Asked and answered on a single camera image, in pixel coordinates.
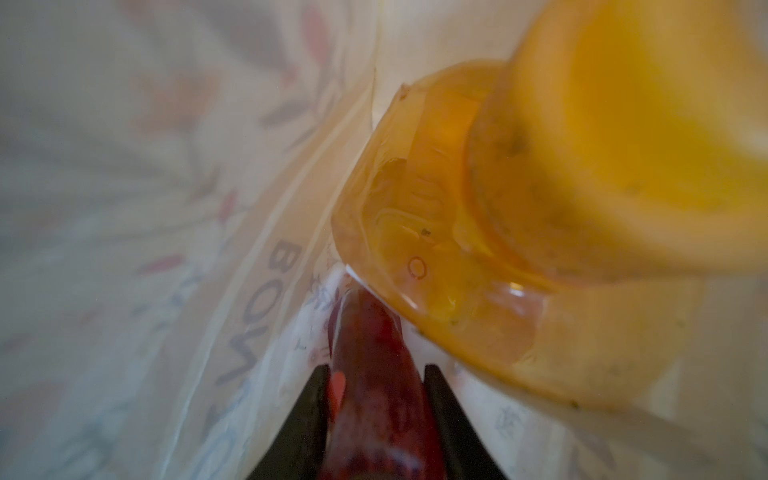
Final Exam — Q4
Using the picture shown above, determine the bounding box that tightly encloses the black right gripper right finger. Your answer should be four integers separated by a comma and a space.
423, 364, 507, 480

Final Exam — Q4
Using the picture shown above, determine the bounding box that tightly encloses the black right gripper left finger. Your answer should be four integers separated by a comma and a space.
246, 365, 330, 480

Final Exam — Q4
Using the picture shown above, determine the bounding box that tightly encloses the red Fairy dish soap bottle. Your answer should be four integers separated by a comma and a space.
318, 286, 445, 479

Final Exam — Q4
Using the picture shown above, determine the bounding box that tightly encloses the large orange pump soap bottle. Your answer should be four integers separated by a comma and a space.
331, 1, 767, 408

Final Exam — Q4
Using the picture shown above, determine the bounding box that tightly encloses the cream canvas shopping bag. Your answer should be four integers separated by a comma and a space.
1, 1, 767, 479

